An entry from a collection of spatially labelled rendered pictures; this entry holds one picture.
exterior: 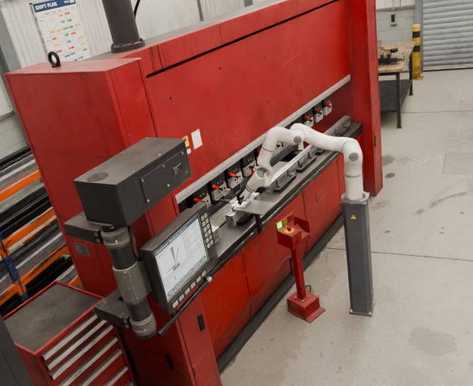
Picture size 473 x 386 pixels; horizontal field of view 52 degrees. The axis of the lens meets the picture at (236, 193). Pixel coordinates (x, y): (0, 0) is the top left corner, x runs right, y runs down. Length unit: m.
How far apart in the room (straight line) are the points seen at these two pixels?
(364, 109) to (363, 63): 0.48
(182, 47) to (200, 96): 0.34
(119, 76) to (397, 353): 2.63
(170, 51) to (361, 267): 2.07
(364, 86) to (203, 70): 2.44
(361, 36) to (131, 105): 3.16
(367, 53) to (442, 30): 5.48
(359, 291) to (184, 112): 1.92
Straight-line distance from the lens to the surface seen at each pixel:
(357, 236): 3.65
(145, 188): 2.10
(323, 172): 4.61
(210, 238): 2.50
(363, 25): 5.15
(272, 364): 3.75
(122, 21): 2.88
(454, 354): 3.83
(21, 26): 7.74
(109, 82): 2.40
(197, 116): 3.18
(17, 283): 4.21
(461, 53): 10.67
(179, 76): 3.05
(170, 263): 2.27
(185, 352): 3.16
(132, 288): 2.28
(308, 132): 3.38
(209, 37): 3.27
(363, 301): 3.99
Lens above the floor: 2.66
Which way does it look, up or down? 25 degrees down
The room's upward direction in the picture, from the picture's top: 11 degrees counter-clockwise
